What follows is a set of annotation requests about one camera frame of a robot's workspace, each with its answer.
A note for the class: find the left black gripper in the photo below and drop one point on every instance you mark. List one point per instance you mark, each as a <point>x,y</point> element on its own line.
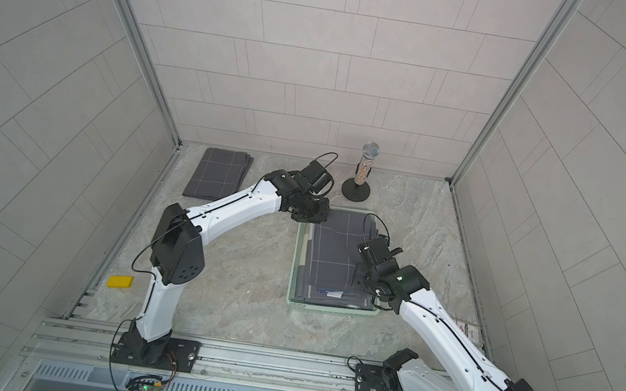
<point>320,214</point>

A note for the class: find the yellow block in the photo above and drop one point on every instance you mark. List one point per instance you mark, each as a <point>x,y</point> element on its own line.
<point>119,282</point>

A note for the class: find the aluminium rail frame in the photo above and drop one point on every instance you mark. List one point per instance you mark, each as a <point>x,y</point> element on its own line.
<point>78,351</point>

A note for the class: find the left circuit board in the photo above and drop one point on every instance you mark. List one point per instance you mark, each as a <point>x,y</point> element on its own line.
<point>145,383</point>

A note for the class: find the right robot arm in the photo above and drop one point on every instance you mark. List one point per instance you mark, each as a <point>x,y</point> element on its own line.
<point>467,368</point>

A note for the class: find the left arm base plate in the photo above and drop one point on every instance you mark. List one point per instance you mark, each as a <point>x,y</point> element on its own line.
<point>167,354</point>

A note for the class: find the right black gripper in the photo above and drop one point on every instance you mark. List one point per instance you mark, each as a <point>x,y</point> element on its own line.
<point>362,268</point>

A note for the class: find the dark grey checked pillowcase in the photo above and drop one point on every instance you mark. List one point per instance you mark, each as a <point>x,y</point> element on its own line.
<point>332,255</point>
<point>219,174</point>

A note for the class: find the stand with patterned tube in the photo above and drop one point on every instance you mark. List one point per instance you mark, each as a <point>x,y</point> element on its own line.
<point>357,189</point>

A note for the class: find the small printed card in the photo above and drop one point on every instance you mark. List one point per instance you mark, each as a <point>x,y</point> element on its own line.
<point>472,332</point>

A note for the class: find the blue pillowcase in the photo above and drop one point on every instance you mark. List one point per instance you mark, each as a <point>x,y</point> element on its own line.
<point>334,299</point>

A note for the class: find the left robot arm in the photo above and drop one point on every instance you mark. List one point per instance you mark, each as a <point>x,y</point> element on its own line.
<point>177,249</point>

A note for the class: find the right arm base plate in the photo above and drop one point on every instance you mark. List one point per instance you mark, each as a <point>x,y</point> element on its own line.
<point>376,378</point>

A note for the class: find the mint green plastic basket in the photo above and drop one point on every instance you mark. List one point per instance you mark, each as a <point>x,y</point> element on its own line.
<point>297,276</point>

